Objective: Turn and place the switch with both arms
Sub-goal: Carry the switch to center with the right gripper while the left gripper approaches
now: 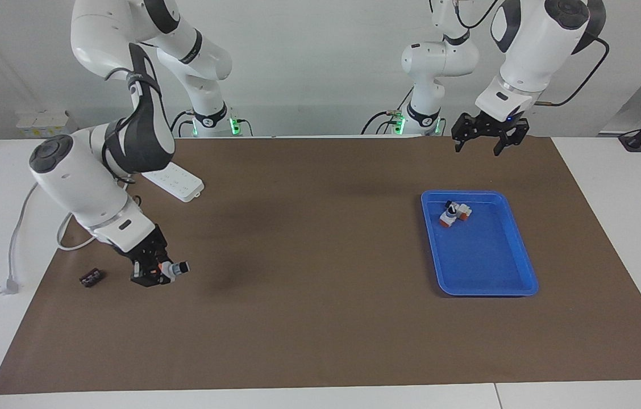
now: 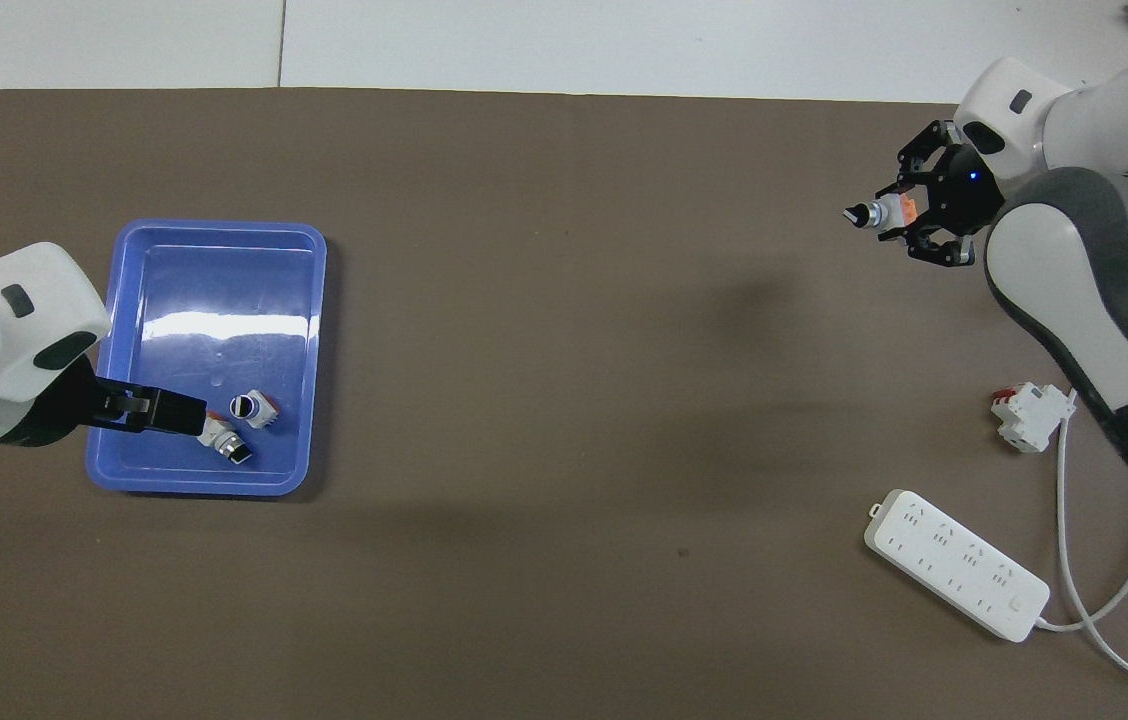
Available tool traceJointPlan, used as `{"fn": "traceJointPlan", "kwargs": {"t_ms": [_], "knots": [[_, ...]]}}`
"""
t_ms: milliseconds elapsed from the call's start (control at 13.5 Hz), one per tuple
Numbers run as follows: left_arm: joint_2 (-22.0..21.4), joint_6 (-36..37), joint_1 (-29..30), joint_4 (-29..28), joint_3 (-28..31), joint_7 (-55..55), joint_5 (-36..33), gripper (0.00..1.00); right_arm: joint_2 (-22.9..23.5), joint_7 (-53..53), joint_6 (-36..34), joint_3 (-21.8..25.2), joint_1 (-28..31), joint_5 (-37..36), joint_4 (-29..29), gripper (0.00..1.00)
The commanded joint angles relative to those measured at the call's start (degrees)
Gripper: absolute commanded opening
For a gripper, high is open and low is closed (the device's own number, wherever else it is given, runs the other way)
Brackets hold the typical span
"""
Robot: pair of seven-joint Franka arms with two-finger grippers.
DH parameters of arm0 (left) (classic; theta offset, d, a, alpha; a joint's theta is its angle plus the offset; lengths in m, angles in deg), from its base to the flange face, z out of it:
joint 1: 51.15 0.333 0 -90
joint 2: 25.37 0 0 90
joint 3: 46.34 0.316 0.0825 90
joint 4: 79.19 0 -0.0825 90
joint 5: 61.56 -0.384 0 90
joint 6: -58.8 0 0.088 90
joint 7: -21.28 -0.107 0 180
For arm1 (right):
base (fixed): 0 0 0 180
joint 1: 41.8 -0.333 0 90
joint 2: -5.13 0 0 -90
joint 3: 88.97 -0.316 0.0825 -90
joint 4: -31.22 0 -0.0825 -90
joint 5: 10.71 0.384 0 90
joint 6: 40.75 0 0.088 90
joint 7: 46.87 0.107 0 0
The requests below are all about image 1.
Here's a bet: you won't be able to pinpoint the blue plastic tray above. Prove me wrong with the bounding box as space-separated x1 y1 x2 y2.
421 190 539 297

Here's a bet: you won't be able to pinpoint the white power strip cable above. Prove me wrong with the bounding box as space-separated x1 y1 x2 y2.
0 182 97 297

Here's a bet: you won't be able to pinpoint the rotary switch with red back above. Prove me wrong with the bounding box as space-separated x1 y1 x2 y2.
439 202 460 228

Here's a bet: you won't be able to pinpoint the black left base cable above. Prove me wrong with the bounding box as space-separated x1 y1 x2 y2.
361 85 414 136

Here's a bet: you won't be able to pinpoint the white power strip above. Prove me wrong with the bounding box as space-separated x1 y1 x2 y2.
141 162 205 203

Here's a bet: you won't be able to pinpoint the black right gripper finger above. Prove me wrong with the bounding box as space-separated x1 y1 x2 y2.
130 260 155 287
153 262 175 286

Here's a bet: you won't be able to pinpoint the black base cable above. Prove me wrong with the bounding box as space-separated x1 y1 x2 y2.
169 110 195 138
361 85 414 136

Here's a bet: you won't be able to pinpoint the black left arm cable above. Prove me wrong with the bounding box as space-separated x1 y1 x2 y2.
450 0 610 108

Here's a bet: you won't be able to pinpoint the black right base cable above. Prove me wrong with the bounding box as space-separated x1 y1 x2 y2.
169 110 195 138

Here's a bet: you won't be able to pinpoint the small black terminal block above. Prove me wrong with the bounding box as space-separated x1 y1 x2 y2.
79 268 107 289

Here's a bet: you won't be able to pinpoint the brown table mat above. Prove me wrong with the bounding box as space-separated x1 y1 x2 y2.
0 135 641 395

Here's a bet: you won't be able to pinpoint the small white cylindrical part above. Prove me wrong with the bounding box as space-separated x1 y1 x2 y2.
149 260 191 282

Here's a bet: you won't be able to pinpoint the white background box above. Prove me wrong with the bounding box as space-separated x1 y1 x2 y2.
16 110 78 139

